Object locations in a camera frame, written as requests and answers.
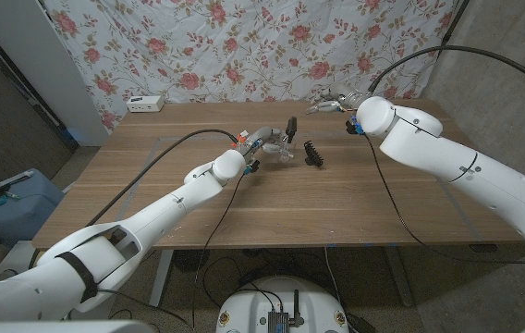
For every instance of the black pole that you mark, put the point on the black pole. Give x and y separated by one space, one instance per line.
452 23

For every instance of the black hair clip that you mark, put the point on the black hair clip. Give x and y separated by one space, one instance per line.
312 156

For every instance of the black floor fan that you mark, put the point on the black floor fan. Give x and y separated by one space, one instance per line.
191 260

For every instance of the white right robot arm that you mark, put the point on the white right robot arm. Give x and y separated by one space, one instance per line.
429 148

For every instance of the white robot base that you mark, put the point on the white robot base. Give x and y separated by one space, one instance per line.
253 305

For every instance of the white and black tool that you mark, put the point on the white and black tool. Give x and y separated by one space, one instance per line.
10 181

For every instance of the grey table leg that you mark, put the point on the grey table leg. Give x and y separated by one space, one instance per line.
399 277

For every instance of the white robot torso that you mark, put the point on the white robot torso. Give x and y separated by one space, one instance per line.
59 327

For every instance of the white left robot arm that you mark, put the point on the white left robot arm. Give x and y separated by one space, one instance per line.
161 210

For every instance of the clear plastic bottle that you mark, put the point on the clear plastic bottle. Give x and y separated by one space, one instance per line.
288 149

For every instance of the floral backdrop cloth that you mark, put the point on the floral backdrop cloth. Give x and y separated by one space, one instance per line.
253 46

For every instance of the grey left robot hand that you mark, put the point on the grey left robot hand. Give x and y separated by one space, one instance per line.
267 136

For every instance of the blue case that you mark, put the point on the blue case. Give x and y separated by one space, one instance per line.
22 208

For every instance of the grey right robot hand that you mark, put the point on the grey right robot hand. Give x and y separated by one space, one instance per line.
348 99

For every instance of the white table leg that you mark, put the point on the white table leg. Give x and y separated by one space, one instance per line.
161 282

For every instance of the black trigger spray top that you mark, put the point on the black trigger spray top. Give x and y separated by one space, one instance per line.
291 126

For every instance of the white panel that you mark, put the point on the white panel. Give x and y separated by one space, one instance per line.
36 55

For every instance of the black antenna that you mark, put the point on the black antenna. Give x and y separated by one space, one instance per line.
296 310

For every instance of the white power strip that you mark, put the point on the white power strip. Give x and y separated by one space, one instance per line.
144 104

